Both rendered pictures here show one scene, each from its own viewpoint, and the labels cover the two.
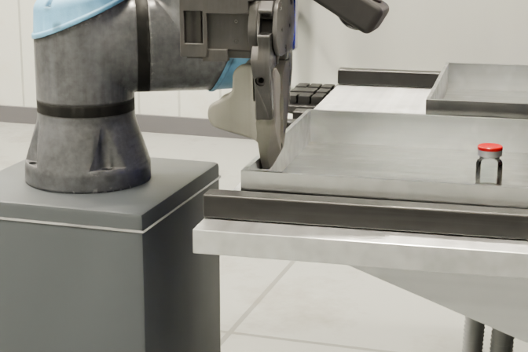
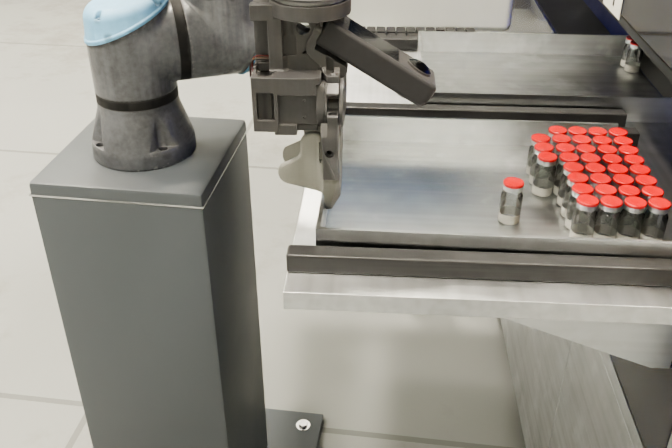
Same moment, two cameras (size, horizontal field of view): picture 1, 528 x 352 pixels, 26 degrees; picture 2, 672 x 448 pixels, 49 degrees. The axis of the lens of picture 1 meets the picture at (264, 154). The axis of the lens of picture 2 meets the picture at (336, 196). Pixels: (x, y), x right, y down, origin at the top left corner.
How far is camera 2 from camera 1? 0.36 m
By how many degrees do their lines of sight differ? 19
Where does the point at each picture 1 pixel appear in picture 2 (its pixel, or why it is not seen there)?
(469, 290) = not seen: hidden behind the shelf
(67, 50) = (120, 57)
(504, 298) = not seen: hidden behind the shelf
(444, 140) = (448, 137)
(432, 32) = not seen: outside the picture
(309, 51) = not seen: outside the picture
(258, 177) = (331, 233)
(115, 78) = (163, 75)
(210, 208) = (293, 265)
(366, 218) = (428, 270)
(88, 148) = (146, 134)
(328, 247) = (401, 303)
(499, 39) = not seen: outside the picture
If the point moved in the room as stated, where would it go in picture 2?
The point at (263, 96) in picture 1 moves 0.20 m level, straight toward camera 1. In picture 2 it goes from (331, 164) to (379, 300)
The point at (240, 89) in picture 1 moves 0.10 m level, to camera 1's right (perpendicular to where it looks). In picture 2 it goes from (307, 153) to (411, 145)
